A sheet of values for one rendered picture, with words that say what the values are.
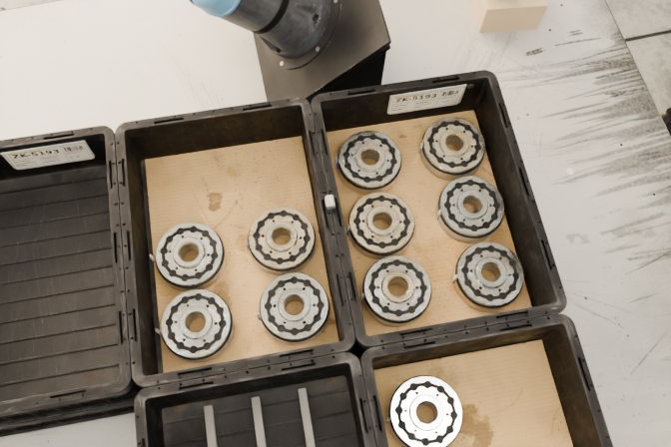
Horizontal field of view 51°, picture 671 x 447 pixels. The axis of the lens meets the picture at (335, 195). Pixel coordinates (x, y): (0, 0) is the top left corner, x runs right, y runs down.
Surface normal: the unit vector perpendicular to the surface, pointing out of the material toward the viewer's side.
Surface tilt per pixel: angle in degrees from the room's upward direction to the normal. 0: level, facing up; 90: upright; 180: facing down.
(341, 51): 43
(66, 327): 0
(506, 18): 90
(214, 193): 0
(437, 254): 0
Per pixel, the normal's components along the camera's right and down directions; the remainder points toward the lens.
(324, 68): -0.65, -0.15
